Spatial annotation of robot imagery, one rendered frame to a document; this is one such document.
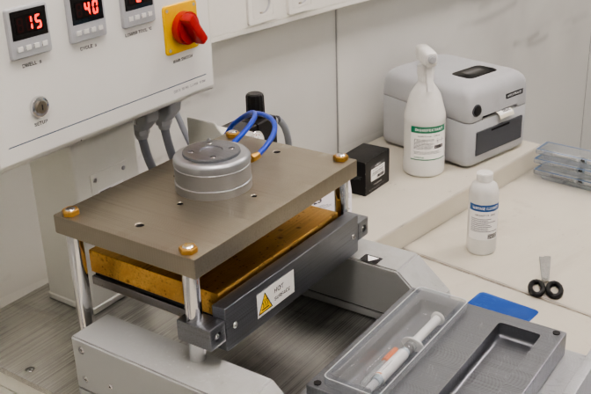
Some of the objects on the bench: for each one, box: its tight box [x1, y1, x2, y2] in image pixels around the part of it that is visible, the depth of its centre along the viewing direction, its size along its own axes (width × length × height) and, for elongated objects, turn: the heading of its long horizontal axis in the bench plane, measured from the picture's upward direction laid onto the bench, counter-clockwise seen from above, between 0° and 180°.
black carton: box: [346, 143, 390, 197], centre depth 166 cm, size 6×9×7 cm
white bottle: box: [466, 170, 500, 256], centre depth 148 cm, size 5×5×14 cm
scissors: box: [528, 256, 564, 299], centre depth 141 cm, size 14×6×1 cm, turn 170°
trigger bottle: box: [403, 44, 446, 178], centre depth 168 cm, size 9×8×25 cm
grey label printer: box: [383, 55, 526, 166], centre depth 182 cm, size 25×20×17 cm
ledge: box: [352, 136, 542, 249], centre depth 166 cm, size 30×84×4 cm, turn 142°
